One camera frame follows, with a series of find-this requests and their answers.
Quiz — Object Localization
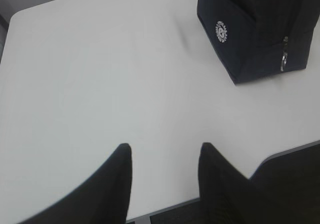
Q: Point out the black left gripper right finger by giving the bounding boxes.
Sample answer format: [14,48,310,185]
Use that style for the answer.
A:
[198,143,320,223]

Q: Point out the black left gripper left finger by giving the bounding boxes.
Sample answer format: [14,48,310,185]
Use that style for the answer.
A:
[24,143,132,223]

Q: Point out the navy blue lunch bag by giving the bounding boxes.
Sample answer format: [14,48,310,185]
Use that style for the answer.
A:
[196,0,320,84]

